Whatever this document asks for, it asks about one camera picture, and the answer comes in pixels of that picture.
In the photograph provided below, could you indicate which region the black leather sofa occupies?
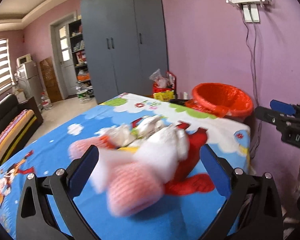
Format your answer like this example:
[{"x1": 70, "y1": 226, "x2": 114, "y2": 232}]
[{"x1": 0, "y1": 94, "x2": 43, "y2": 155}]

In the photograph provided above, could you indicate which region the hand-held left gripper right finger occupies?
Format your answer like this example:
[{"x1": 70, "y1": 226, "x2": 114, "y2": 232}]
[{"x1": 199, "y1": 144, "x2": 284, "y2": 240}]

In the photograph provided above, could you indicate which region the brown wooden board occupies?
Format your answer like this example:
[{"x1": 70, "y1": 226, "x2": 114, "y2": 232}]
[{"x1": 39, "y1": 57, "x2": 62, "y2": 103}]

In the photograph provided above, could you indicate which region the water bottle green label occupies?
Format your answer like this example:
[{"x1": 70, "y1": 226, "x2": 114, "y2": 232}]
[{"x1": 76, "y1": 81, "x2": 90, "y2": 104}]

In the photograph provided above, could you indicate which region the black cable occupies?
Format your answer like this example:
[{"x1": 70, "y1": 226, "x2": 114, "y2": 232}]
[{"x1": 245, "y1": 12, "x2": 262, "y2": 108}]

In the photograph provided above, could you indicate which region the yellow carton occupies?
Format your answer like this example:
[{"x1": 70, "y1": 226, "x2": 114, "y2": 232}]
[{"x1": 153, "y1": 92, "x2": 175, "y2": 102}]

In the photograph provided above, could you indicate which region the white crumpled wrap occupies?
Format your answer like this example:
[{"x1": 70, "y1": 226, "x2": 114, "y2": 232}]
[{"x1": 100, "y1": 125, "x2": 135, "y2": 148}]

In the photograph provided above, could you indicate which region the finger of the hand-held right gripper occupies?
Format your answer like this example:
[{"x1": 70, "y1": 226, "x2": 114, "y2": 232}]
[
  {"x1": 255, "y1": 106, "x2": 292, "y2": 132},
  {"x1": 270, "y1": 100, "x2": 300, "y2": 122}
]

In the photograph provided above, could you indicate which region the grey wardrobe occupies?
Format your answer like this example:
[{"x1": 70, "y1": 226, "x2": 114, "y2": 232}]
[{"x1": 80, "y1": 0, "x2": 169, "y2": 104}]

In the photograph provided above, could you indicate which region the red trash bin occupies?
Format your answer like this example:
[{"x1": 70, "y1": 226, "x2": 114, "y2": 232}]
[{"x1": 185, "y1": 82, "x2": 254, "y2": 120}]

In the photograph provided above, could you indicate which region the white wall socket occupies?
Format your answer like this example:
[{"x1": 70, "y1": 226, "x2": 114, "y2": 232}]
[{"x1": 242, "y1": 4, "x2": 260, "y2": 23}]

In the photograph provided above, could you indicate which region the grey door with windows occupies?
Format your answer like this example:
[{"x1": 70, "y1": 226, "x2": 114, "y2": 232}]
[{"x1": 49, "y1": 12, "x2": 77, "y2": 98}]

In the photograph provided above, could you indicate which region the red packet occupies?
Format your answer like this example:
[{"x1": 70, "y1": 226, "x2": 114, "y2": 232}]
[{"x1": 166, "y1": 71, "x2": 177, "y2": 90}]

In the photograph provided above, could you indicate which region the clear plastic bag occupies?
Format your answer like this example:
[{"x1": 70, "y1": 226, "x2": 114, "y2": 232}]
[{"x1": 149, "y1": 69, "x2": 170, "y2": 88}]

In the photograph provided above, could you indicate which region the pink foam fruit net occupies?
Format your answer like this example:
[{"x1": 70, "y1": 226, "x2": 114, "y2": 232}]
[
  {"x1": 69, "y1": 139, "x2": 100, "y2": 160},
  {"x1": 106, "y1": 164, "x2": 165, "y2": 217}
]

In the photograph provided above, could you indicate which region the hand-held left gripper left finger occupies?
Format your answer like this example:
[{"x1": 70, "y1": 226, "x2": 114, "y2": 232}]
[{"x1": 16, "y1": 145, "x2": 100, "y2": 240}]

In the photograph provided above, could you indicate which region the blue cartoon printed sheet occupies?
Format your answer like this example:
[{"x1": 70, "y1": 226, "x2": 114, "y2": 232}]
[{"x1": 0, "y1": 92, "x2": 252, "y2": 240}]

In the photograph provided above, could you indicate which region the silver fridge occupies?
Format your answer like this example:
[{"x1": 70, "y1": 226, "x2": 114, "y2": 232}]
[{"x1": 16, "y1": 61, "x2": 43, "y2": 108}]

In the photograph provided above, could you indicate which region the black bookshelf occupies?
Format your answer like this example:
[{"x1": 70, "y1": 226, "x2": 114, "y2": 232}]
[{"x1": 69, "y1": 19, "x2": 94, "y2": 98}]

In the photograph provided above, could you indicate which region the water bottle red label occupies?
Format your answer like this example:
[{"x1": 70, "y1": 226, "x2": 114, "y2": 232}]
[{"x1": 41, "y1": 92, "x2": 52, "y2": 110}]

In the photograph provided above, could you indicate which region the white microwave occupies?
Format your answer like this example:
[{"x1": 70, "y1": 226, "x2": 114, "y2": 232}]
[{"x1": 17, "y1": 54, "x2": 32, "y2": 65}]

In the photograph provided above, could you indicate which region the white foam sheet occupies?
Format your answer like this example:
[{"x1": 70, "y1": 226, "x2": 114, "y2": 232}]
[{"x1": 91, "y1": 147, "x2": 180, "y2": 193}]

